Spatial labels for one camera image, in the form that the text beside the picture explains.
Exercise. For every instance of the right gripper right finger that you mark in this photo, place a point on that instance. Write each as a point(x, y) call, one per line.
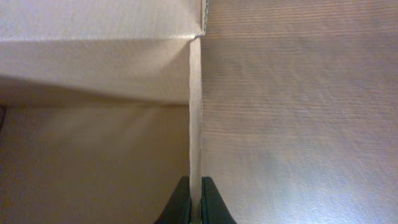
point(213, 207)

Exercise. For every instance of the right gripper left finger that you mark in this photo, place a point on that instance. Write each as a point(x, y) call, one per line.
point(178, 208)

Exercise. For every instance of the brown cardboard box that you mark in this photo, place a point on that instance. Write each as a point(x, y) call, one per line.
point(100, 109)

